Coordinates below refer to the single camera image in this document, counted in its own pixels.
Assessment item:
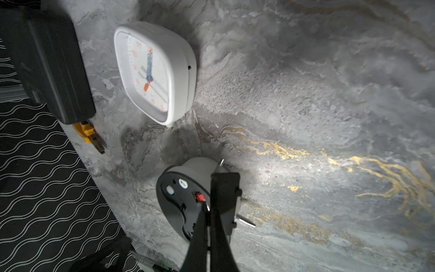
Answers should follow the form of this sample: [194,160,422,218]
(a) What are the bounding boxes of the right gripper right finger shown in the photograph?
[210,207,239,272]

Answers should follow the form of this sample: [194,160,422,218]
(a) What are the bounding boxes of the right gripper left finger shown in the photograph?
[180,204,208,272]

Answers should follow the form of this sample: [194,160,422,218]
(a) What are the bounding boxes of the black battery cover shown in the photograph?
[210,171,242,237]

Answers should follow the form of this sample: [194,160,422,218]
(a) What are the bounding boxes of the white twin bell alarm clock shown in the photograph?
[156,157,229,242]

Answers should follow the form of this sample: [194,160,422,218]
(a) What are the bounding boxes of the white square alarm clock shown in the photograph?
[114,22,197,128]

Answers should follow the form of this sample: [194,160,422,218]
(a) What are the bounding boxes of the yellow handled pliers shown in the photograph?
[72,120,105,154]

